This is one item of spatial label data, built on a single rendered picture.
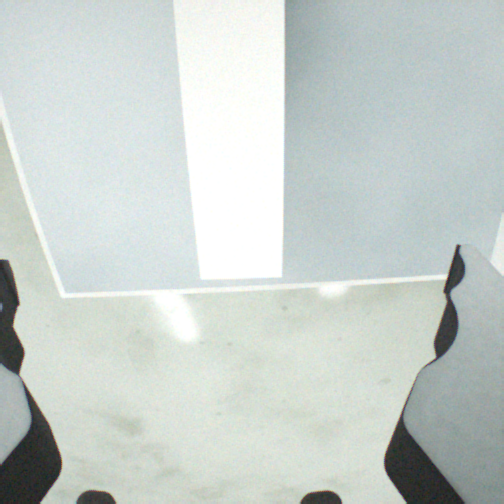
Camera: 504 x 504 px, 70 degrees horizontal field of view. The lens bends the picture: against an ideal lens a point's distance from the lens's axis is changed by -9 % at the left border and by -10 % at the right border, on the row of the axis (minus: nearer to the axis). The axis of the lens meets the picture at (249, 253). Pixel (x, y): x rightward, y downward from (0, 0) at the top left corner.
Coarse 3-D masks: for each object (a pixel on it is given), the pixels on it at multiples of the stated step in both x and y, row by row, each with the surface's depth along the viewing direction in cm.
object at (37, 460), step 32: (0, 288) 10; (0, 320) 8; (0, 352) 8; (0, 384) 7; (0, 416) 6; (32, 416) 6; (0, 448) 5; (32, 448) 6; (0, 480) 5; (32, 480) 6
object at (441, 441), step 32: (480, 256) 10; (448, 288) 10; (480, 288) 8; (448, 320) 8; (480, 320) 8; (448, 352) 7; (480, 352) 7; (416, 384) 6; (448, 384) 6; (480, 384) 6; (416, 416) 6; (448, 416) 6; (480, 416) 6; (416, 448) 5; (448, 448) 5; (480, 448) 5; (416, 480) 6; (448, 480) 5; (480, 480) 5
